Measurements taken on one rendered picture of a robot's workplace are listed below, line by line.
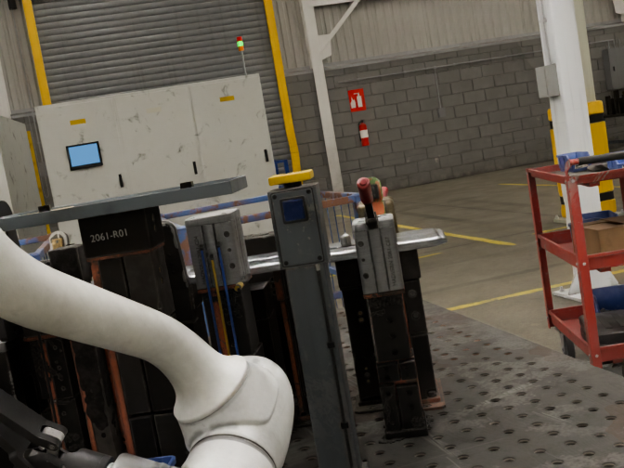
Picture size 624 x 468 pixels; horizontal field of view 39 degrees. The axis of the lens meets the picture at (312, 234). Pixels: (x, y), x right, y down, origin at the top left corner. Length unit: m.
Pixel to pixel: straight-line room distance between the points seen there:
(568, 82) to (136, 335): 4.60
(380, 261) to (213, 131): 8.27
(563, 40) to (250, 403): 4.54
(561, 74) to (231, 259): 4.08
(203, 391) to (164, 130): 8.62
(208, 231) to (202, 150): 8.19
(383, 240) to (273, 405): 0.47
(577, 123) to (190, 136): 5.21
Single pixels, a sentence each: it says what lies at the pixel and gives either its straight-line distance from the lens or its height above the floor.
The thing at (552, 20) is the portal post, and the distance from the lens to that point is 5.34.
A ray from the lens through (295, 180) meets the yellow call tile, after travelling 1.23.
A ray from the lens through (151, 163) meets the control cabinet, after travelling 9.53.
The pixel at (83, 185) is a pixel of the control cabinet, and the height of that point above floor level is 1.12.
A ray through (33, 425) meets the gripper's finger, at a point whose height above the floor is 0.97.
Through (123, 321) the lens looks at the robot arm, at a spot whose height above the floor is 1.06.
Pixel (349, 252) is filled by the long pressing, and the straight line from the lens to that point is 1.51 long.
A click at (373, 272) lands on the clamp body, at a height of 0.98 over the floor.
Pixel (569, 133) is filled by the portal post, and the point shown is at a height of 0.98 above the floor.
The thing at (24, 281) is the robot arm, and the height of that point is 1.12.
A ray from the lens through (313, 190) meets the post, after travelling 1.22.
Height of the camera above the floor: 1.20
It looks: 6 degrees down
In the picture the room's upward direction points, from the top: 10 degrees counter-clockwise
